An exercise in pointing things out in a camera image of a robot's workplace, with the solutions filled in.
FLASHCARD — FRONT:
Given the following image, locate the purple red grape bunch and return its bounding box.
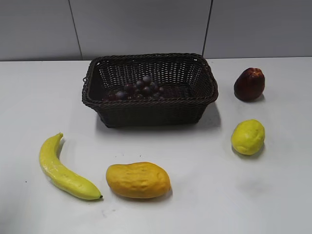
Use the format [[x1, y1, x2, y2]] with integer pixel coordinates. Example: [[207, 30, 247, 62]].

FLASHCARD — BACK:
[[101, 75, 165, 101]]

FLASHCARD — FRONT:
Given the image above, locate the dark woven wicker basket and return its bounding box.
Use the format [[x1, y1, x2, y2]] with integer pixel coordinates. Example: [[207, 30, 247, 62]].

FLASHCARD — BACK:
[[82, 53, 218, 128]]

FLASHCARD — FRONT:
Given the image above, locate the orange yellow mango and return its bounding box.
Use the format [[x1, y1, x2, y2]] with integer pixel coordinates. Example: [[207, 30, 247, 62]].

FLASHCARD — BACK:
[[106, 162, 171, 199]]

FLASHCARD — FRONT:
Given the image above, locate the yellow lemon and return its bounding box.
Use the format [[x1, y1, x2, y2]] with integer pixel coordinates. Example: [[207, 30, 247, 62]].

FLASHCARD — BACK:
[[231, 119, 265, 156]]

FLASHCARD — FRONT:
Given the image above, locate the yellow banana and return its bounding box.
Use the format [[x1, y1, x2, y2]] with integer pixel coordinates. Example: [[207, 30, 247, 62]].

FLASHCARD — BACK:
[[39, 133, 103, 200]]

